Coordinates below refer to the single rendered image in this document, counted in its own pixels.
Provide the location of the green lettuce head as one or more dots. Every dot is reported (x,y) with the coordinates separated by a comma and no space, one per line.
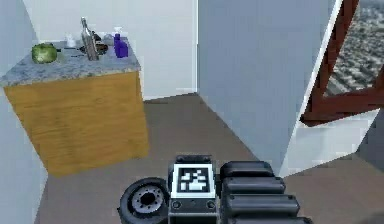
(44,53)

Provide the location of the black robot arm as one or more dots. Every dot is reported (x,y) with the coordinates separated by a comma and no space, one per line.
(240,195)

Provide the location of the small white cup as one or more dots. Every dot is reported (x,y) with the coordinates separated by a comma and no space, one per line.
(70,41)

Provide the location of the purple spray bottle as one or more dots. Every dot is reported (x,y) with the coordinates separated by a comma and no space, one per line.
(120,46)

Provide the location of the dark frying pan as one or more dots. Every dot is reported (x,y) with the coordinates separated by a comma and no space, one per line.
(100,48)

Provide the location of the wooden counter with stone top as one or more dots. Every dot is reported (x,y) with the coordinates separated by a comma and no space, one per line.
(80,116)

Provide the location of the red-brown framed window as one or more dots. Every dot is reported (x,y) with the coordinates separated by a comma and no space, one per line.
(350,63)

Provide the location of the grey kettle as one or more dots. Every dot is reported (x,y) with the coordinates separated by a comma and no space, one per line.
(108,38)

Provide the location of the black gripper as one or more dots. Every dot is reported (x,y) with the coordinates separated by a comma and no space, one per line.
(145,200)

